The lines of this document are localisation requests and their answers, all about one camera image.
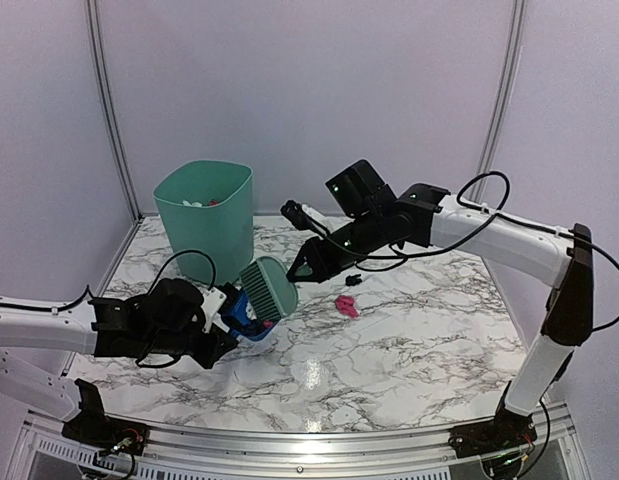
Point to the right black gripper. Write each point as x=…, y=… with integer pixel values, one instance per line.
x=321, y=263

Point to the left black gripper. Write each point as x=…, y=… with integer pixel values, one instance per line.
x=210, y=354

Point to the blue plastic dustpan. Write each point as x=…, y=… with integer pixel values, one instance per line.
x=238, y=322

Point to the teal hand brush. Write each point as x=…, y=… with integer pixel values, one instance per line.
x=272, y=296

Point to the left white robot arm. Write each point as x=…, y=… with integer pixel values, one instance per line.
x=174, y=318

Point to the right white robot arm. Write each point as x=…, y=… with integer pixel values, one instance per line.
x=439, y=222

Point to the paper scraps inside bin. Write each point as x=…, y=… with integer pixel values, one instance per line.
x=197, y=204

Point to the black paper scrap right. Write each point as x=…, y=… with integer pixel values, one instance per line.
x=353, y=280

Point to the black and pink paper scrap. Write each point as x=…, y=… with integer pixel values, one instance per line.
x=256, y=328

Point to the black and white paper scrap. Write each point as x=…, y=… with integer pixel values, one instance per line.
x=250, y=313

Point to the pink paper scrap centre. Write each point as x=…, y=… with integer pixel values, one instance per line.
x=346, y=306

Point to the teal plastic waste bin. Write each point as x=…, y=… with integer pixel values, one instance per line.
x=217, y=242

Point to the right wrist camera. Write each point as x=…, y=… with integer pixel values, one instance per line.
x=305, y=218

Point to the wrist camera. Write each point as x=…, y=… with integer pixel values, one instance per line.
x=305, y=218
x=218, y=302

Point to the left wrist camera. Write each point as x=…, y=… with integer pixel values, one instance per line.
x=218, y=302

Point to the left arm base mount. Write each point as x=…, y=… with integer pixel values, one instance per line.
x=93, y=427

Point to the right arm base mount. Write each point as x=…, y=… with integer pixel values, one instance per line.
x=505, y=430

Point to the left aluminium corner post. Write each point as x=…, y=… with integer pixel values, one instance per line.
x=106, y=98

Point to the aluminium front frame rail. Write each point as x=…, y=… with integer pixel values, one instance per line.
x=181, y=452

